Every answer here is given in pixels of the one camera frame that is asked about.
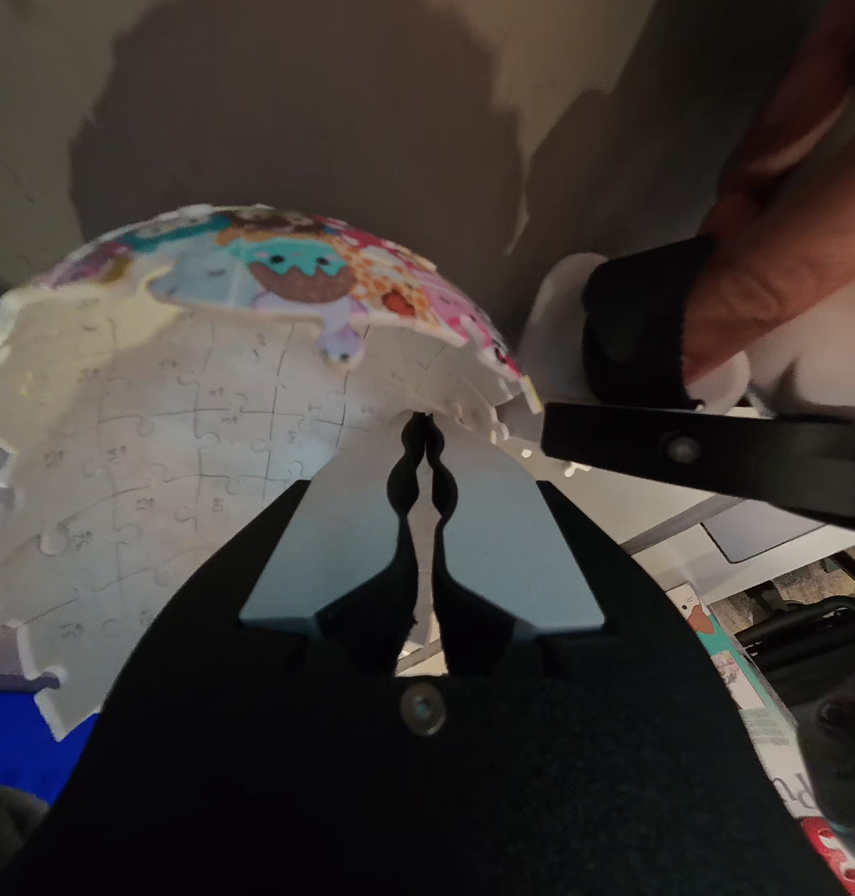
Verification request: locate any person's left hand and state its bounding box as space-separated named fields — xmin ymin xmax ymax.
xmin=680 ymin=0 xmax=855 ymax=382

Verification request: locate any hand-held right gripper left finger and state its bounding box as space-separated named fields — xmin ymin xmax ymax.
xmin=239 ymin=411 xmax=424 ymax=639

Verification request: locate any blue plastic bin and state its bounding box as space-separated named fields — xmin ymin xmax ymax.
xmin=0 ymin=686 xmax=99 ymax=802

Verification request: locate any colourful puzzle ball box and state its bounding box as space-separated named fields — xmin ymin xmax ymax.
xmin=666 ymin=581 xmax=855 ymax=896

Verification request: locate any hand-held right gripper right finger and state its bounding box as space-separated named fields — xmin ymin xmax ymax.
xmin=428 ymin=413 xmax=606 ymax=639

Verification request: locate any partly built white puzzle ball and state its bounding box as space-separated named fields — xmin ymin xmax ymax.
xmin=0 ymin=203 xmax=540 ymax=743

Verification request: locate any dark grey table flap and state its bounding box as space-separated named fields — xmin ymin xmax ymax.
xmin=701 ymin=497 xmax=841 ymax=564

